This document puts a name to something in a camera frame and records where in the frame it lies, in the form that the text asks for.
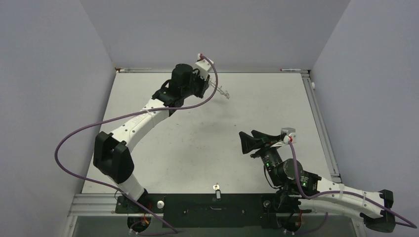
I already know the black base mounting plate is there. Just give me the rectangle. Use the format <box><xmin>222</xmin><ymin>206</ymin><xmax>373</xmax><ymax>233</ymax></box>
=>
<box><xmin>114</xmin><ymin>193</ymin><xmax>312</xmax><ymax>230</ymax></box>

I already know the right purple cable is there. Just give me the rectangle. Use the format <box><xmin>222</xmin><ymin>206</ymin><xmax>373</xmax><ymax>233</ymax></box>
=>
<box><xmin>284</xmin><ymin>135</ymin><xmax>418</xmax><ymax>235</ymax></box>

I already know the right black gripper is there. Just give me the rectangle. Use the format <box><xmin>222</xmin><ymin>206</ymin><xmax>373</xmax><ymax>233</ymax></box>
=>
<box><xmin>239</xmin><ymin>129</ymin><xmax>282</xmax><ymax>186</ymax></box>

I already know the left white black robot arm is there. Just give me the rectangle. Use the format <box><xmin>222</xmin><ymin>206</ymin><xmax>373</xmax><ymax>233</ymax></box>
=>
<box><xmin>93</xmin><ymin>59</ymin><xmax>212</xmax><ymax>212</ymax></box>

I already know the purple cable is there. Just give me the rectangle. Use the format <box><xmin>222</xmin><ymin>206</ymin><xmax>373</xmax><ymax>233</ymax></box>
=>
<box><xmin>284</xmin><ymin>135</ymin><xmax>418</xmax><ymax>235</ymax></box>
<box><xmin>54</xmin><ymin>54</ymin><xmax>219</xmax><ymax>236</ymax></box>

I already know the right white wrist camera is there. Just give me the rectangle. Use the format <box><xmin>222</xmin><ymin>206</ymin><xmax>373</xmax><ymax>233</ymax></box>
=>
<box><xmin>281</xmin><ymin>127</ymin><xmax>296</xmax><ymax>144</ymax></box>

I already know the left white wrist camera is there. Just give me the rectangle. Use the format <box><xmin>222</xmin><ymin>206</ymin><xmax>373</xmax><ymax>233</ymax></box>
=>
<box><xmin>194</xmin><ymin>54</ymin><xmax>214</xmax><ymax>80</ymax></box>

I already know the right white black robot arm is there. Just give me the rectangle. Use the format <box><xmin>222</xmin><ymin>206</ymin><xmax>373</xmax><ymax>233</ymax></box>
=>
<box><xmin>239</xmin><ymin>128</ymin><xmax>396</xmax><ymax>234</ymax></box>

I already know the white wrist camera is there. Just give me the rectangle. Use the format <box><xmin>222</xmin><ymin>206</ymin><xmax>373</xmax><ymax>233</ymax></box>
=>
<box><xmin>281</xmin><ymin>127</ymin><xmax>296</xmax><ymax>144</ymax></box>
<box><xmin>194</xmin><ymin>54</ymin><xmax>214</xmax><ymax>80</ymax></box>

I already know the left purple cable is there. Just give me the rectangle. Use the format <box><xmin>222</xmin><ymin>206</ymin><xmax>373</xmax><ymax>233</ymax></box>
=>
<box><xmin>54</xmin><ymin>54</ymin><xmax>219</xmax><ymax>236</ymax></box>

